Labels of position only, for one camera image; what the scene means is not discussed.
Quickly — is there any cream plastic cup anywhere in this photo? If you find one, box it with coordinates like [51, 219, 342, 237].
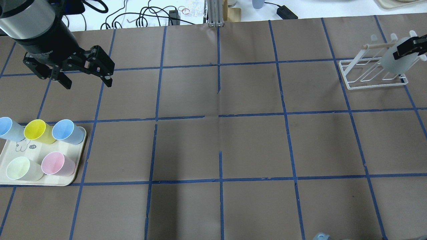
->
[6, 156, 44, 181]

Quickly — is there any black power adapter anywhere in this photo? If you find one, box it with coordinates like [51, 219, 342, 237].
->
[276, 5, 299, 20]

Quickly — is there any pink plastic cup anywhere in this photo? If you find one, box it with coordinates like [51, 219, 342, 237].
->
[41, 151, 76, 177]

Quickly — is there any wooden mug tree stand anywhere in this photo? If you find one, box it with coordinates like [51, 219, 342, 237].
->
[222, 0, 242, 22]

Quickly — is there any aluminium frame post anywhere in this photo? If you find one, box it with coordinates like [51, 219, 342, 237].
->
[205, 0, 224, 27]

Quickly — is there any beige plastic tray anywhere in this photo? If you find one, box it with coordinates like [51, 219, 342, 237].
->
[0, 139, 86, 186]

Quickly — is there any light blue cup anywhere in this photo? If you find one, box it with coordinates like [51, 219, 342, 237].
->
[52, 119, 85, 145]
[0, 117, 25, 142]

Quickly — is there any yellow plastic cup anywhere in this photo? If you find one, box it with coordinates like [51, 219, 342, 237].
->
[24, 119, 56, 144]

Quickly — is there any light blue cup far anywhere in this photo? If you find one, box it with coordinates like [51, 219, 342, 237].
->
[52, 119, 85, 145]

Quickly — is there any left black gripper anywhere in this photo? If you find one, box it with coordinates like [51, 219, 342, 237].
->
[13, 17, 115, 90]

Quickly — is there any grey plastic cup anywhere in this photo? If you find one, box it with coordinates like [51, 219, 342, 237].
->
[380, 35, 426, 75]

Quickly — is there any white wire cup rack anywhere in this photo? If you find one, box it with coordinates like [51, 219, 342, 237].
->
[338, 30, 426, 90]

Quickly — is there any light blue cup near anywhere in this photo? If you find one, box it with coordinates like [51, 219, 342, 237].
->
[0, 117, 25, 142]

